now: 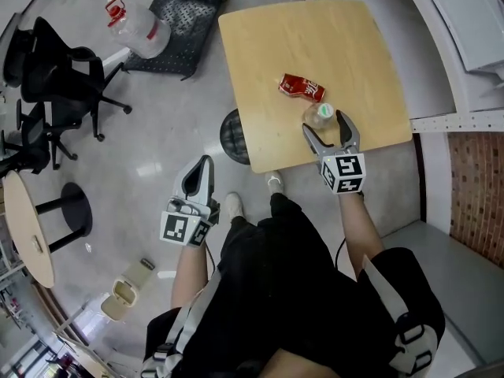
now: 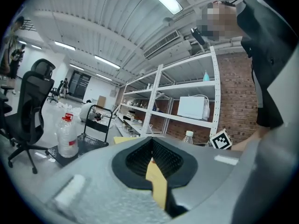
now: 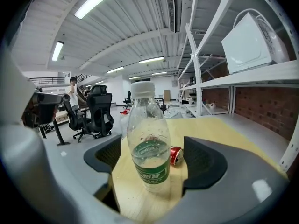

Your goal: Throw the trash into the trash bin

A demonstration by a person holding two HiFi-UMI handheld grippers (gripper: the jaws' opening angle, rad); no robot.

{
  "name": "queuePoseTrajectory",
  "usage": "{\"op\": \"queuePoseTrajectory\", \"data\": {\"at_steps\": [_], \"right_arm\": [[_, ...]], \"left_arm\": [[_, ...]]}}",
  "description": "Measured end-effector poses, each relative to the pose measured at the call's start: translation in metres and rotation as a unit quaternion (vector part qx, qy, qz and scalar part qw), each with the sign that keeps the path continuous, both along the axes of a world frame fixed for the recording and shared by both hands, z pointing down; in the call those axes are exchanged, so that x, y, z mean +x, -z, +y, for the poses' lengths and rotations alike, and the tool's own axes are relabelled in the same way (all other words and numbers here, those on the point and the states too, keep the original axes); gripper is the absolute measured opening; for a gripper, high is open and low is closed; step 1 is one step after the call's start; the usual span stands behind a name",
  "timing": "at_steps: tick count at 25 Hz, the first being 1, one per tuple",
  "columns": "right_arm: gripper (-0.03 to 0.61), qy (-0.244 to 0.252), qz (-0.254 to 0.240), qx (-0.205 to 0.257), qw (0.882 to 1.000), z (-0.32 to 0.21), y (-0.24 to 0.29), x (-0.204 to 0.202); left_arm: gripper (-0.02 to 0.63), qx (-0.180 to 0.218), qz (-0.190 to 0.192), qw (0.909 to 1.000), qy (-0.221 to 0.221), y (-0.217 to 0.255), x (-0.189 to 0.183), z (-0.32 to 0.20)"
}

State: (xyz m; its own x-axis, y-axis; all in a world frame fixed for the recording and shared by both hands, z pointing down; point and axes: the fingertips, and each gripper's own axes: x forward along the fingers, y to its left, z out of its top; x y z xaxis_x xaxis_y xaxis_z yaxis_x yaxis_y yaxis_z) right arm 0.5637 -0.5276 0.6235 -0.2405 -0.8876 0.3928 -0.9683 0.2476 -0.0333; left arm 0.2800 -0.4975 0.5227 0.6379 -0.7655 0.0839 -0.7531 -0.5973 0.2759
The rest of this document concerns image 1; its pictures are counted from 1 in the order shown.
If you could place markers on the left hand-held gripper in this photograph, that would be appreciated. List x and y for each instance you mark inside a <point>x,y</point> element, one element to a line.
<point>181,227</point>

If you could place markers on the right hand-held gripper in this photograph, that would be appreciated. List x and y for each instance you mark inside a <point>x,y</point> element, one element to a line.
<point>344,171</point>

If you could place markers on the clear bottle with green cap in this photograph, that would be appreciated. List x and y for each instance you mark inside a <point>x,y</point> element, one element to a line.
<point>319,116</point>

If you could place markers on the crushed red drink can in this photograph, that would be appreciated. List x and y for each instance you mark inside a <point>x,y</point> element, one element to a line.
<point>299,87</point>

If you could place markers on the cream open-lid trash bin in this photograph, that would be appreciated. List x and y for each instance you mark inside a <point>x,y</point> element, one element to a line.
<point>112,309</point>

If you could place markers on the person's right forearm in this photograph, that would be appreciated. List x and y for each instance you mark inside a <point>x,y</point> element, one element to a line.
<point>360,234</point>

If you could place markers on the person's left forearm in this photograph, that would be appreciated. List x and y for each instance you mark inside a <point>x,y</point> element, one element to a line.
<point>189,278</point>

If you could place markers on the person's left white shoe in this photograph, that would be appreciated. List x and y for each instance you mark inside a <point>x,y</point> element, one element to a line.
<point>234,205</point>

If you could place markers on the person's white shoe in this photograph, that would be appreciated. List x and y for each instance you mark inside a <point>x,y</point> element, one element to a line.
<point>234,205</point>
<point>274,181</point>

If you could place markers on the person's right white shoe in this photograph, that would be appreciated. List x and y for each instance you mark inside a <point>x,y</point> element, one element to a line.
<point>274,181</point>

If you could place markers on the square wooden table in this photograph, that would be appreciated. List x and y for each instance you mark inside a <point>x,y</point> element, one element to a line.
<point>315,45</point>

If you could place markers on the person's body in black clothing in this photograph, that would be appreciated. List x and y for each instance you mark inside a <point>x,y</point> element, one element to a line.
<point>283,290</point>

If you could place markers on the black platform trolley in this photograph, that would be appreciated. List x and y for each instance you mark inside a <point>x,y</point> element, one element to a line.
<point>185,34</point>

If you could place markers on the clear water jug red cap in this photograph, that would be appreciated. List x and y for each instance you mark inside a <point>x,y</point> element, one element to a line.
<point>138,30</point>

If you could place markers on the black office chair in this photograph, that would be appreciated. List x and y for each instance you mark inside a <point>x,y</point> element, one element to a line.
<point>51,73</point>
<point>35,140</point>

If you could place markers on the round wooden table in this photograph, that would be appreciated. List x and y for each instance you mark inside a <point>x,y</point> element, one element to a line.
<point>23,219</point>

